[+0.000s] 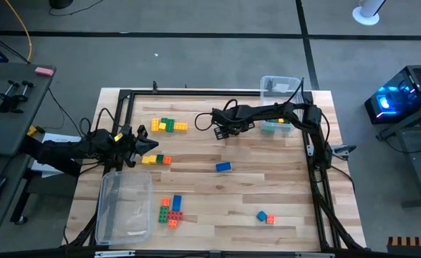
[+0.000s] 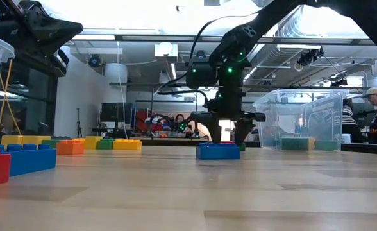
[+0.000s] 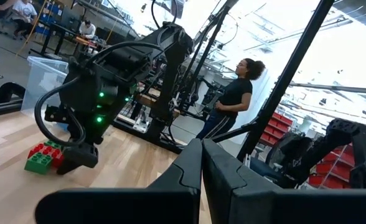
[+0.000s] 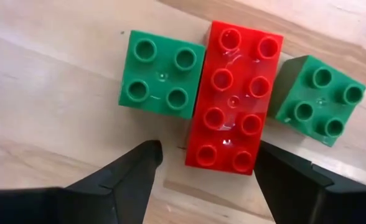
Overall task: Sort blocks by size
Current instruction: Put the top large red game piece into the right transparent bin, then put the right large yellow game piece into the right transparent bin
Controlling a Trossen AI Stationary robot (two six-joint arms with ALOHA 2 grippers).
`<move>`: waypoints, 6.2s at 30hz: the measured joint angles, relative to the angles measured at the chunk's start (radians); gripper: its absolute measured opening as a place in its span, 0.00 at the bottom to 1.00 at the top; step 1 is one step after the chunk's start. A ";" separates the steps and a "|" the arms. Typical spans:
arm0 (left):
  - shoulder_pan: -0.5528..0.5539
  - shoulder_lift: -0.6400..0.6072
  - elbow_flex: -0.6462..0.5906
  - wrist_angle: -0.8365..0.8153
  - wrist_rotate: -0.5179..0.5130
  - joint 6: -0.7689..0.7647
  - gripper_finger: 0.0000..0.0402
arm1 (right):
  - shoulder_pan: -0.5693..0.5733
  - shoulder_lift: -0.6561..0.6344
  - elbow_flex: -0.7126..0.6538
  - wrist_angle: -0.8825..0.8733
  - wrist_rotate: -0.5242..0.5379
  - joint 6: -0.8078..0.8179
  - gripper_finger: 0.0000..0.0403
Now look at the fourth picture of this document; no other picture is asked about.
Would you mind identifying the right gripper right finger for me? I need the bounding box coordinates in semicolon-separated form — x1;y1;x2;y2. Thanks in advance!
253;140;366;224

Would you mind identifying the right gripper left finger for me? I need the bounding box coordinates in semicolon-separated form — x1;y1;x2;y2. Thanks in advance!
0;139;164;224

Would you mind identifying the small green building block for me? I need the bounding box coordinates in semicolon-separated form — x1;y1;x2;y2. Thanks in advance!
118;29;207;120
267;54;366;148

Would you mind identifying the long red building block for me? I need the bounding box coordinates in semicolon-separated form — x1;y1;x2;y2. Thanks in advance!
184;20;284;176

